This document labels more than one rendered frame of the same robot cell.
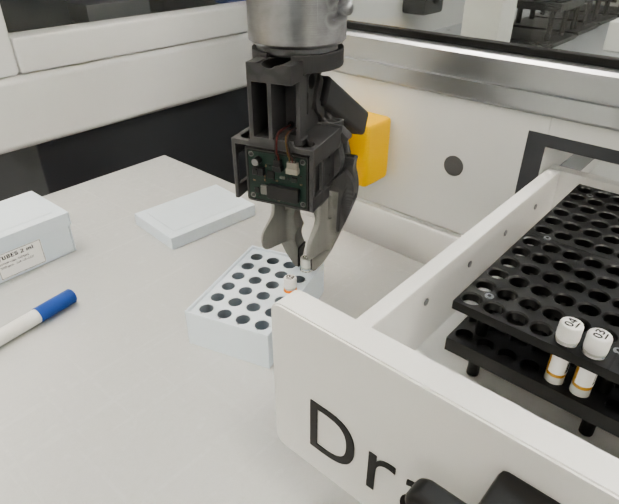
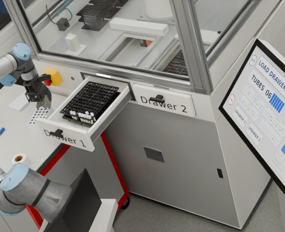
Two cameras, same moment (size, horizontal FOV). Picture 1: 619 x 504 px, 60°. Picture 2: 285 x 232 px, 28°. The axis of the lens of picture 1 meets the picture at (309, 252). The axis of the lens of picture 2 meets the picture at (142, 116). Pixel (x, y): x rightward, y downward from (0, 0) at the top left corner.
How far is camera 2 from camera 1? 2.28 m
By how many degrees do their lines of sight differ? 8
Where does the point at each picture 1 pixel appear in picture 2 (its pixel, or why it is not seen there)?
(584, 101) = (84, 66)
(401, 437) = (51, 129)
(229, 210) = not seen: hidden behind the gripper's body
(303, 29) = (29, 77)
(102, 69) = not seen: outside the picture
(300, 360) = (40, 125)
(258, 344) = not seen: hidden behind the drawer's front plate
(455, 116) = (68, 69)
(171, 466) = (31, 147)
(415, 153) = (65, 76)
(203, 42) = (7, 40)
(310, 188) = (39, 98)
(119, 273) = (10, 121)
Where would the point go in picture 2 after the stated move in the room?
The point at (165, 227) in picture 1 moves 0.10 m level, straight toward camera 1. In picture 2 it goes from (16, 107) to (21, 117)
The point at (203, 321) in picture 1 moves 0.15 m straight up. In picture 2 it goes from (30, 125) to (18, 101)
